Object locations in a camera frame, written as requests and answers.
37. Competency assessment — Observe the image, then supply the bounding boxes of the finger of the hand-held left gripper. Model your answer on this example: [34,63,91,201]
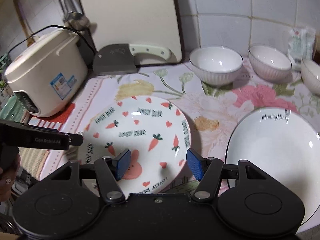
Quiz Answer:
[69,134,84,146]

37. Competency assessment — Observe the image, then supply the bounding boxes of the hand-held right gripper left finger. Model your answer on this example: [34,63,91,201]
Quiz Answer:
[51,149,132,204]

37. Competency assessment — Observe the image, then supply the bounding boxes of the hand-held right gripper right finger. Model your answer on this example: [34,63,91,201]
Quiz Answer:
[186,149,268,203]

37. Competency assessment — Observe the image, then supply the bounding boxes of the carrot print white plate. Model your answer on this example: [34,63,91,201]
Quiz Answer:
[77,96,192,195]

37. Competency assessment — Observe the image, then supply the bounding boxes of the white ribbed bowl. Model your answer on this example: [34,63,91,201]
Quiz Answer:
[248,45,293,82]
[188,45,244,86]
[300,58,320,94]

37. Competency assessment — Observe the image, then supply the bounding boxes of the person's left hand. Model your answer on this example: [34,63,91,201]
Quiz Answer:
[0,154,21,203]

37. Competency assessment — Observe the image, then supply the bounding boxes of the green ribbed glass dish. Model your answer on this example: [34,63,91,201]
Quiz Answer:
[0,97,30,123]

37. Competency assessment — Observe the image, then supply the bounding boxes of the floral tablecloth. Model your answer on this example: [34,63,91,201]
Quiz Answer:
[27,56,320,205]

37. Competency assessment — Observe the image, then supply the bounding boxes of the cream rice cooker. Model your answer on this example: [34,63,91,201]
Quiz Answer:
[4,28,88,118]

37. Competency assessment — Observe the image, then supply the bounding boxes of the large white black-rimmed plate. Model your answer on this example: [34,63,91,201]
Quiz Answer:
[225,107,320,234]

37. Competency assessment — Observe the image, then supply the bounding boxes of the steel ladle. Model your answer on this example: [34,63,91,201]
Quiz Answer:
[54,0,91,31]

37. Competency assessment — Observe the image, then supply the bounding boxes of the cream cutting board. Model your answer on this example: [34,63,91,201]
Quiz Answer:
[74,0,186,65]

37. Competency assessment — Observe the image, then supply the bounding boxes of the white seasoning packet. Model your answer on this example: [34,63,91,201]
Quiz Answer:
[287,27,316,71]

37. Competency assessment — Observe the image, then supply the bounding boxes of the cleaver with cream handle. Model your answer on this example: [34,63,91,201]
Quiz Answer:
[92,43,172,76]

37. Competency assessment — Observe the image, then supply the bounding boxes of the black power cable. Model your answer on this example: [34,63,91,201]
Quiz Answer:
[7,24,97,56]

